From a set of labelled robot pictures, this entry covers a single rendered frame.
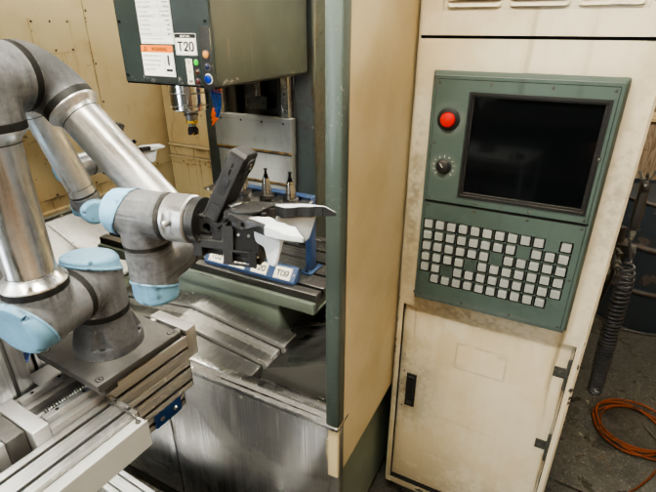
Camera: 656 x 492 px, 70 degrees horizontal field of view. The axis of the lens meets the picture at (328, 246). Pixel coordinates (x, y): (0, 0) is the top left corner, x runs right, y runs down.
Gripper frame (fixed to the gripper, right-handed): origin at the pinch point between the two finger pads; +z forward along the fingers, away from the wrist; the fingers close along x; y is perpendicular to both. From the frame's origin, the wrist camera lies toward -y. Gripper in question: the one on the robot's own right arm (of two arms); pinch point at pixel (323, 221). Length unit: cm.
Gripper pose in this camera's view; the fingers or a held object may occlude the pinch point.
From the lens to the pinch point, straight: 65.3
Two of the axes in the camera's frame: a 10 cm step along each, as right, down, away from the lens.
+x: -2.8, 2.8, -9.2
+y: -0.4, 9.5, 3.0
